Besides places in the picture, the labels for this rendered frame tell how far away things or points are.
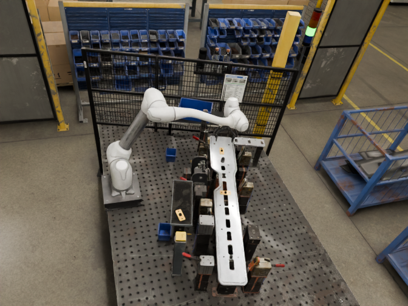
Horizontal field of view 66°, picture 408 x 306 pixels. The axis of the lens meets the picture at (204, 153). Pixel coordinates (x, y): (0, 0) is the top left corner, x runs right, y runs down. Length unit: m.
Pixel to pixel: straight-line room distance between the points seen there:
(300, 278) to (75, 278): 1.92
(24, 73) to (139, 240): 2.49
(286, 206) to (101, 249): 1.79
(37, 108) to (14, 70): 0.55
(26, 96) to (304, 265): 3.54
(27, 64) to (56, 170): 1.23
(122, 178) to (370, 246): 2.75
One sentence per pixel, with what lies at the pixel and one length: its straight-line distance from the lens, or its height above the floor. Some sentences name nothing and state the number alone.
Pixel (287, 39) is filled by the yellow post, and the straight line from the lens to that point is 2.92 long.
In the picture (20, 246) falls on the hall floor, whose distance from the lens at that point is 3.52.
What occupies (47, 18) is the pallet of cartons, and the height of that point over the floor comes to 0.55.
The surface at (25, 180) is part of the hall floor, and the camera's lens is 4.04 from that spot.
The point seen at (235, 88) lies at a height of 1.31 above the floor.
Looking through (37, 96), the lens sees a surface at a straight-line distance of 4.35.
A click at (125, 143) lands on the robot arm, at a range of 2.54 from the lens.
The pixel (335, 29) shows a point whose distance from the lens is 5.05.
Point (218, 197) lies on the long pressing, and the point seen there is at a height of 1.00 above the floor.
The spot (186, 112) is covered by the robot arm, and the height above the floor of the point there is 1.50.
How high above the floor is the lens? 2.85
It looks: 43 degrees down
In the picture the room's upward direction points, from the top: 9 degrees clockwise
